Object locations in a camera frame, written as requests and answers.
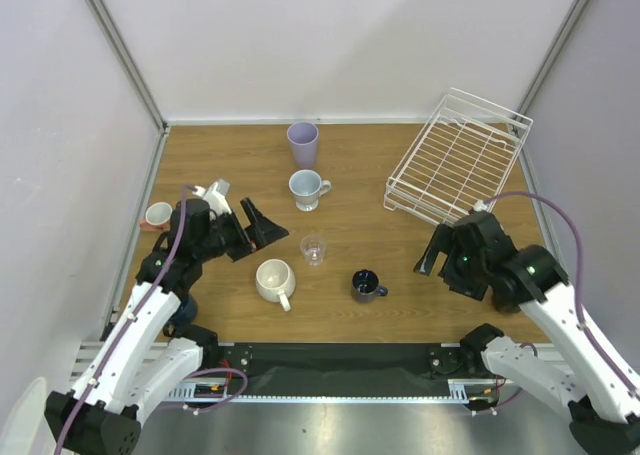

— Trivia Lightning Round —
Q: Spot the small dark blue mug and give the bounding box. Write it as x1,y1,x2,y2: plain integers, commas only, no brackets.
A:
351,269,388,304

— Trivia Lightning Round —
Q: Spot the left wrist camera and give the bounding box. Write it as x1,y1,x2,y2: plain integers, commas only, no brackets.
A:
192,178,232,216

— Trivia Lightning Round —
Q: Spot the pink mug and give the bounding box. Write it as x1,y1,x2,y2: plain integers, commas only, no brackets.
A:
138,202,173,232

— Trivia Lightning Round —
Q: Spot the lilac plastic tumbler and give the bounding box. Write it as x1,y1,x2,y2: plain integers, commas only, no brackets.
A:
286,122,319,169

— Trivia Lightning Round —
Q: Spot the large dark blue mug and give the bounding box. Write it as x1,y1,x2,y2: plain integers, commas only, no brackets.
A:
162,295,198,338

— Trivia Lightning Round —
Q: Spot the pale blue footed mug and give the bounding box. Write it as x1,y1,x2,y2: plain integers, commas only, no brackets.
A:
288,169,332,212

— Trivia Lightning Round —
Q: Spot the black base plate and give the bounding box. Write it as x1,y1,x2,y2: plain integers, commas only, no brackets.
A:
221,342,497,398

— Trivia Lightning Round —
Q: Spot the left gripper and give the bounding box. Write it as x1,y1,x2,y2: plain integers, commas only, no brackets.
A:
195,198,287,263

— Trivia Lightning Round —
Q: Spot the clear glass cup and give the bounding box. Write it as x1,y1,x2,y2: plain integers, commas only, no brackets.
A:
300,234,327,266

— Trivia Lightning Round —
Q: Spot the cream round mug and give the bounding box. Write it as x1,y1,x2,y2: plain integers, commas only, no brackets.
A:
255,259,296,312

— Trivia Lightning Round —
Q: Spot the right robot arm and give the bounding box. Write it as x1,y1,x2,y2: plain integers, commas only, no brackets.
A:
414,211,639,454

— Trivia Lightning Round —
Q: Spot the white wire dish rack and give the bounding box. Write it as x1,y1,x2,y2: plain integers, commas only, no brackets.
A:
383,87,533,225

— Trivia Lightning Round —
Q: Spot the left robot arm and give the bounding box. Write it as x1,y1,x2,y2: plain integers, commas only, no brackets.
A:
44,197,289,454

